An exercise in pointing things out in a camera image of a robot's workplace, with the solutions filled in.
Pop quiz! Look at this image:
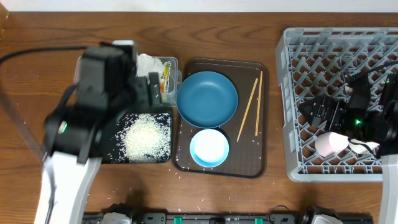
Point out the wooden chopstick left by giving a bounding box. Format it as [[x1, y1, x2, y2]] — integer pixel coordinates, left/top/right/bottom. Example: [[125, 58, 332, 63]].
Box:
[[236, 78, 258, 142]]

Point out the black waste tray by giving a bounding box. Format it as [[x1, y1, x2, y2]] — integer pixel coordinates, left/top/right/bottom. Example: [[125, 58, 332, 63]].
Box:
[[99, 106, 174, 164]]

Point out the white green cup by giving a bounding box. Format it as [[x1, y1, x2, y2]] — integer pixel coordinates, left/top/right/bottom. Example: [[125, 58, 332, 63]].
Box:
[[348, 138, 379, 154]]

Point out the pile of rice grains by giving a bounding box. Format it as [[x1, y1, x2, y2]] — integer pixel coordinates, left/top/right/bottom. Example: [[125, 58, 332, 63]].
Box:
[[107, 112, 172, 163]]

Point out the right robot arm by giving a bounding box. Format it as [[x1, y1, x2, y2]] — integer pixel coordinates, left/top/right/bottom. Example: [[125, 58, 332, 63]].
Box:
[[298, 61, 397, 223]]

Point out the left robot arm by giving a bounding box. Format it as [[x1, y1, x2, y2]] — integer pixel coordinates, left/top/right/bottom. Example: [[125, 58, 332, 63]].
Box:
[[34, 40, 161, 223]]

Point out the clear plastic bin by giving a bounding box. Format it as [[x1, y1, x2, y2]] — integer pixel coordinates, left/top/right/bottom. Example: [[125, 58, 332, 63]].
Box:
[[72, 55, 182, 106]]

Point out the pink cup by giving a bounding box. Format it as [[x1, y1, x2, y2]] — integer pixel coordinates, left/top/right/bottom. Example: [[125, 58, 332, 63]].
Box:
[[315, 132, 349, 157]]

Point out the brown plastic tray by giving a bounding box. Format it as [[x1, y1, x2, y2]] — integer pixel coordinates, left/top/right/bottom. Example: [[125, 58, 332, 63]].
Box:
[[172, 58, 269, 179]]

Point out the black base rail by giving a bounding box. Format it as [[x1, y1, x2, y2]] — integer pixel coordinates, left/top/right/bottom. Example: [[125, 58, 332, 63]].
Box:
[[81, 203, 374, 224]]

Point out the white tissue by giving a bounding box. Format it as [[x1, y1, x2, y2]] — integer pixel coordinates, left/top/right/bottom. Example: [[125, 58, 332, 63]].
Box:
[[136, 54, 166, 82]]

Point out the yellow snack wrapper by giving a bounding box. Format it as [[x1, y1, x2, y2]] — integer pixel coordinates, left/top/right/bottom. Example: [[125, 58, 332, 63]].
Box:
[[160, 62, 171, 93]]

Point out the light blue bowl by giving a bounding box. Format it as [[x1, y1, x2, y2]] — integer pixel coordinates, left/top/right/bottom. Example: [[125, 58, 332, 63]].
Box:
[[189, 129, 229, 168]]

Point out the dark blue plate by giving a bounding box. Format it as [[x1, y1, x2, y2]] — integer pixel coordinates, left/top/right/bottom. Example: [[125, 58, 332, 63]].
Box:
[[177, 71, 239, 129]]

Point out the wooden chopstick right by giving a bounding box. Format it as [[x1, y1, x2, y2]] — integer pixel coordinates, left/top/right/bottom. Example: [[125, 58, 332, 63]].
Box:
[[255, 71, 263, 136]]

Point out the grey dishwasher rack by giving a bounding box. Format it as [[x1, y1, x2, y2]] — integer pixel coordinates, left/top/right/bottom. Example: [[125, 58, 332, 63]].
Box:
[[275, 27, 397, 182]]

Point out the wooden chopstick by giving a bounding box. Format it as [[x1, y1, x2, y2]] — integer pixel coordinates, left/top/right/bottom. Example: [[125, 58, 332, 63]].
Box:
[[255, 71, 263, 136], [236, 78, 258, 142]]

